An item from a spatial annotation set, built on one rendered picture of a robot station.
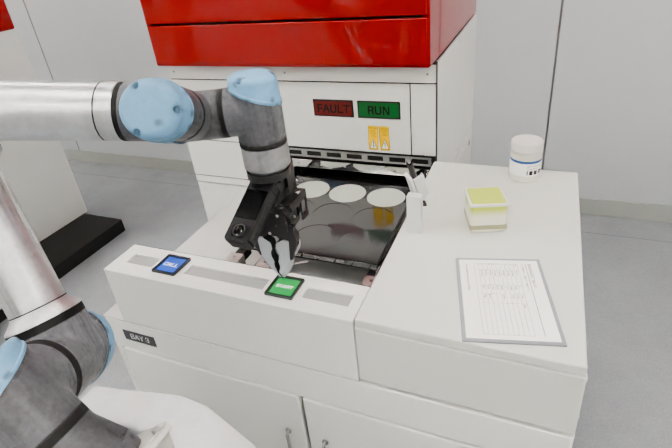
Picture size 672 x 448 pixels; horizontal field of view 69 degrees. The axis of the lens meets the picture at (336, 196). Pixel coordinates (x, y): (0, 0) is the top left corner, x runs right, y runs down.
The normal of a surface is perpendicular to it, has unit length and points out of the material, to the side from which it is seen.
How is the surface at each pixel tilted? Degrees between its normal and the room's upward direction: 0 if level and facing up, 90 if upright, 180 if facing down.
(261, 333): 90
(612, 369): 0
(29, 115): 81
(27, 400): 49
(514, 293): 0
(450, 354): 90
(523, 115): 90
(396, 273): 0
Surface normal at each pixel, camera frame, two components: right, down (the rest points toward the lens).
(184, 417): -0.09, -0.88
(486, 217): -0.07, 0.48
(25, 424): 0.48, -0.32
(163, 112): 0.00, 0.11
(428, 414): -0.37, 0.48
